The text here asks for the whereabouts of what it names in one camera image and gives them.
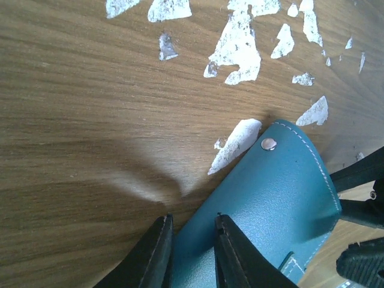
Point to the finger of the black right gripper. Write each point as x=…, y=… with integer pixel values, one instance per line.
x=369, y=212
x=362, y=262

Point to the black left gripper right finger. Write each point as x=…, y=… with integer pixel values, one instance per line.
x=238, y=263

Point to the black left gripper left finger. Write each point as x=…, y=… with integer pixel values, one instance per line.
x=150, y=261

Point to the teal leather card holder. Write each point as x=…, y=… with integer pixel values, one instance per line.
x=279, y=194

